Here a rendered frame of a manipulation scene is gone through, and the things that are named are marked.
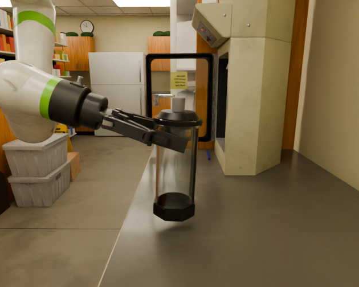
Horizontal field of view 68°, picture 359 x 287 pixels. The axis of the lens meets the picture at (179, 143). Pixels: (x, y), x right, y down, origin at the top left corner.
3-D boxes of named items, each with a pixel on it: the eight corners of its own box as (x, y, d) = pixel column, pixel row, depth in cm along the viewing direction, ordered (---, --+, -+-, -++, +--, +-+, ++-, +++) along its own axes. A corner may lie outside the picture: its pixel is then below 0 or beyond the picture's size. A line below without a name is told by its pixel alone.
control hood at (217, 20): (217, 48, 116) (218, 23, 114) (231, 37, 85) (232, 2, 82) (191, 48, 116) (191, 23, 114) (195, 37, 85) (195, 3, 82)
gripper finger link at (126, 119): (115, 109, 57) (111, 109, 56) (158, 128, 53) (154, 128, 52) (110, 126, 58) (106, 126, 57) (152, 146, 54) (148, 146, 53)
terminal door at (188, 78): (211, 142, 125) (213, 52, 115) (147, 140, 129) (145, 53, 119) (211, 141, 126) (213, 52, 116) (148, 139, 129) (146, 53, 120)
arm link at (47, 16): (6, -20, 82) (49, -21, 84) (22, 17, 93) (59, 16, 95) (2, 19, 74) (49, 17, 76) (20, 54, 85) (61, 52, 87)
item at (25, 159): (72, 159, 318) (69, 132, 310) (47, 178, 259) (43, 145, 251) (37, 159, 318) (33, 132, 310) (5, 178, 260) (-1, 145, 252)
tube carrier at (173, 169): (195, 197, 68) (200, 115, 63) (198, 219, 58) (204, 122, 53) (153, 195, 68) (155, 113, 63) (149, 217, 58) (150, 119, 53)
